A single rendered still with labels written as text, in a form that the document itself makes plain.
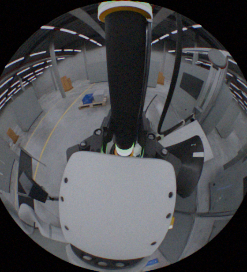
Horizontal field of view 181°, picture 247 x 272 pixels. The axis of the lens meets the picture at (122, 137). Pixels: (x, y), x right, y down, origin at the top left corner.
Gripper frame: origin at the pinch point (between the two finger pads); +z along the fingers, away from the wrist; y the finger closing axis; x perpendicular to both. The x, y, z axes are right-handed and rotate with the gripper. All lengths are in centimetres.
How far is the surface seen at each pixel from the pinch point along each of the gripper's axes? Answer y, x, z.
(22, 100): -616, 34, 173
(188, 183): 13.6, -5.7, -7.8
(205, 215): 70, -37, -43
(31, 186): -58, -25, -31
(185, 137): 35.1, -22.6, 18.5
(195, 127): 41.0, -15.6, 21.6
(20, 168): -185, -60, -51
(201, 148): 21.2, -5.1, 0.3
